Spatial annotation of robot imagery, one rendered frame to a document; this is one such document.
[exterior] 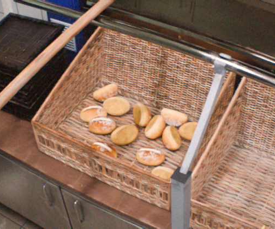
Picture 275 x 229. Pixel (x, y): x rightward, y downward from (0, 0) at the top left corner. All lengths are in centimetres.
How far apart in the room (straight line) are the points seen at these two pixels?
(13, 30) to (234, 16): 87
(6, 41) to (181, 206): 99
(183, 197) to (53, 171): 64
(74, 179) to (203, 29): 67
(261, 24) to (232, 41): 13
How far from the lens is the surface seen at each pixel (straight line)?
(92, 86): 223
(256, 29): 182
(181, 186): 147
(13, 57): 207
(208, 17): 188
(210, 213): 169
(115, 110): 211
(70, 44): 233
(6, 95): 139
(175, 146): 196
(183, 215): 157
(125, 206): 187
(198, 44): 198
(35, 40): 213
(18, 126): 219
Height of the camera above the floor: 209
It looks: 45 degrees down
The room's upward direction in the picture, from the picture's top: 5 degrees counter-clockwise
